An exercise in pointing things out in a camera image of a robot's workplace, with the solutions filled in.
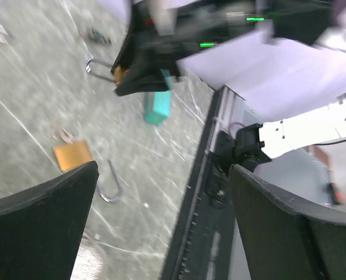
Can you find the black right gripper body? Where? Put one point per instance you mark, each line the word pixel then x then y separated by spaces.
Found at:
pixel 170 34

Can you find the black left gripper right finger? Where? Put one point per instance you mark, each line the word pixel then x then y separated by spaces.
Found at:
pixel 285 236

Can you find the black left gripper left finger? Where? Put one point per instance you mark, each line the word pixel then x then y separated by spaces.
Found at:
pixel 41 227

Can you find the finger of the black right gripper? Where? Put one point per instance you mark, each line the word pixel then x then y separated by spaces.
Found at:
pixel 141 76
pixel 127 52

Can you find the small brass padlock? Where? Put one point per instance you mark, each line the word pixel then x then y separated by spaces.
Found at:
pixel 108 68

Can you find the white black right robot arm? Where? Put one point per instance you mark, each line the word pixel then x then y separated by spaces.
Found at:
pixel 287 59

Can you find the teal rectangular box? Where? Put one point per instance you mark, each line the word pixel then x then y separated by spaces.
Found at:
pixel 157 104

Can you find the large open brass padlock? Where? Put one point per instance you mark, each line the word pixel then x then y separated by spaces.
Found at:
pixel 74 153

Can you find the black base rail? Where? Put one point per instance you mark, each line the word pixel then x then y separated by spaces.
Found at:
pixel 201 245

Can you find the aluminium table frame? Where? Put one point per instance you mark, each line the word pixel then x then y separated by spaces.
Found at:
pixel 228 115

